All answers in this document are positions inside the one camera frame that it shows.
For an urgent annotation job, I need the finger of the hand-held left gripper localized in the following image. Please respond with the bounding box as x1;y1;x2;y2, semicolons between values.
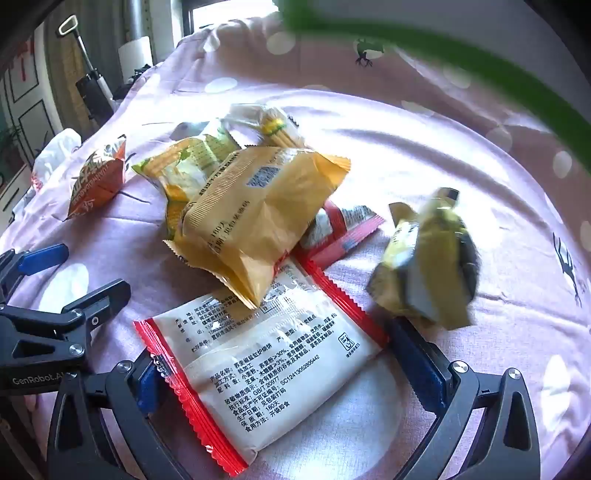
0;278;133;366
0;244;71;306

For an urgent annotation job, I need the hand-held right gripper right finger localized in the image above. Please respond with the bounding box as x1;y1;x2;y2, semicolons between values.
388;316;541;480

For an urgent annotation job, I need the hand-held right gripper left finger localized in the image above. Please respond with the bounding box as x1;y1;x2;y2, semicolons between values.
46;351;195;480

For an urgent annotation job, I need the red orange panda snack packet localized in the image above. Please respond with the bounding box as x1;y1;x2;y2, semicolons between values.
66;135;129;221

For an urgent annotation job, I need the white red-edged snack packet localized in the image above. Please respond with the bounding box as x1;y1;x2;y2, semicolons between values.
133;258;391;476

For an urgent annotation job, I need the silver corn snack packet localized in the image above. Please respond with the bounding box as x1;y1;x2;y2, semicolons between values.
222;104;308;151

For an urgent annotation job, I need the green cardboard box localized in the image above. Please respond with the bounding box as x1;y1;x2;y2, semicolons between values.
277;0;591;181

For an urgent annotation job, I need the black yellow snack packet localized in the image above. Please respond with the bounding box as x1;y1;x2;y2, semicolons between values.
366;187;481;329

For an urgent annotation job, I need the white plastic bag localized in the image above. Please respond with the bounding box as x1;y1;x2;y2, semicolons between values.
30;128;83;192

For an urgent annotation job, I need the small red white snack packet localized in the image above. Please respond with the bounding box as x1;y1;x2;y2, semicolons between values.
295;200;386;271

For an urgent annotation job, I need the yellow green snack packet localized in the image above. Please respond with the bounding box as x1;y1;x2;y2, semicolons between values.
131;121;243;241

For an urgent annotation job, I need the upright vacuum cleaner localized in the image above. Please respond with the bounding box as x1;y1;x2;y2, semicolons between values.
58;15;115;126

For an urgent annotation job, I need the pink dotted deer blanket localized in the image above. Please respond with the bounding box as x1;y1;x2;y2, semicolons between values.
0;14;591;480

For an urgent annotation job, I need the white cylinder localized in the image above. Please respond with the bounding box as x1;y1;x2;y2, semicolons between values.
117;38;153;81

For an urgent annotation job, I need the window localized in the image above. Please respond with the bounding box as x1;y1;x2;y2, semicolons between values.
189;0;287;33

